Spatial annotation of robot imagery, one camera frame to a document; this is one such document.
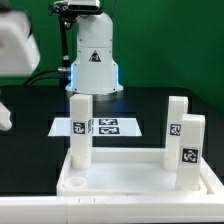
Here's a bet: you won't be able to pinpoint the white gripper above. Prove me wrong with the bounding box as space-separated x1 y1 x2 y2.
0 8 40 77

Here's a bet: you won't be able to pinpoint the white desk top tray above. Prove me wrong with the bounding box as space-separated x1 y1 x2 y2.
56 147 207 196

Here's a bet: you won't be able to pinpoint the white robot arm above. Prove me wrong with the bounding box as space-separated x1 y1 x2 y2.
0 0 123 101

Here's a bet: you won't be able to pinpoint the white sheet with markers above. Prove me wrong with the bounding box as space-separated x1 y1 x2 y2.
48 117 142 137

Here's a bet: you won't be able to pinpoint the white L-shaped corner fence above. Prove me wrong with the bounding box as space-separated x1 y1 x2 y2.
0 164 224 224

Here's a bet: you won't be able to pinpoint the black cables at base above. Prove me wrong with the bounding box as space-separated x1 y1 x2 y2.
22 67 72 86

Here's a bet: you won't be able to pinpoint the black camera on stand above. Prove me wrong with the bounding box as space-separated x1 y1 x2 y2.
67 0 101 14

